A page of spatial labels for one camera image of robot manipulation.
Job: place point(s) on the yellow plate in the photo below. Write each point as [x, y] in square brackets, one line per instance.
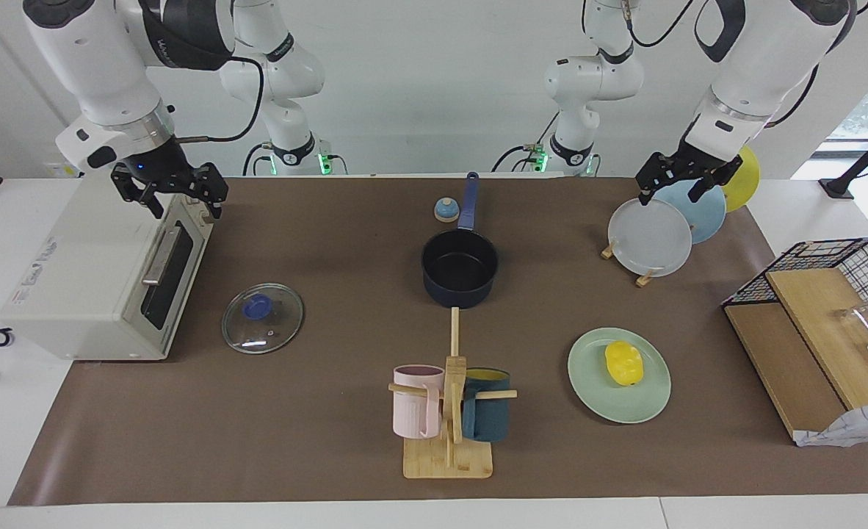
[746, 180]

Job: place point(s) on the yellow lemon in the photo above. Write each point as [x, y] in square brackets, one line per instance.
[623, 363]

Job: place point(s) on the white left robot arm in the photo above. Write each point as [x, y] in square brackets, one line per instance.
[757, 66]

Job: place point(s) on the dark teal mug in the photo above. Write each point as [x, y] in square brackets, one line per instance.
[487, 415]

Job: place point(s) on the light bamboo board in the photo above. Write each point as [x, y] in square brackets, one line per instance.
[823, 323]

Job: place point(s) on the brown table mat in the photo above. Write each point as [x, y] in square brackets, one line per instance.
[316, 411]

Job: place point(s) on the pink mug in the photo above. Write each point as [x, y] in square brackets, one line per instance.
[416, 404]

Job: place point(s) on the wooden plate rack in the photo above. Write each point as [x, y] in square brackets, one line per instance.
[645, 279]

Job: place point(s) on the white crumpled bag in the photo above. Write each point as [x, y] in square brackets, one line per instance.
[856, 430]

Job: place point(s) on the light blue plate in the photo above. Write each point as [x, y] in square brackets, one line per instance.
[706, 213]

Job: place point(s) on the white power box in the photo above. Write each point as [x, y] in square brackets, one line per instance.
[63, 170]

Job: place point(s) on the wooden mug tree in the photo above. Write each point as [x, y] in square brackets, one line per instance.
[449, 459]

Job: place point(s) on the light green plate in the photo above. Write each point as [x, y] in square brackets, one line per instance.
[617, 404]

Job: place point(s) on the black camera stand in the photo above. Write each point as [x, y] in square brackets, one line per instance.
[841, 185]

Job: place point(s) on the grey plate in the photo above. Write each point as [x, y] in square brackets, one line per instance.
[650, 239]

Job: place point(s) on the beige toaster oven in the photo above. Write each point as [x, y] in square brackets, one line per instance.
[89, 279]

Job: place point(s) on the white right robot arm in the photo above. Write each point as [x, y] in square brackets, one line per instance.
[89, 66]

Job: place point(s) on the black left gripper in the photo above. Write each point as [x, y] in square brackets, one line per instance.
[687, 165]

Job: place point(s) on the glass lid with blue knob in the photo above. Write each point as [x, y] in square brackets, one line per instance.
[261, 319]

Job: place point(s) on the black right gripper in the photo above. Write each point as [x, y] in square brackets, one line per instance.
[166, 165]

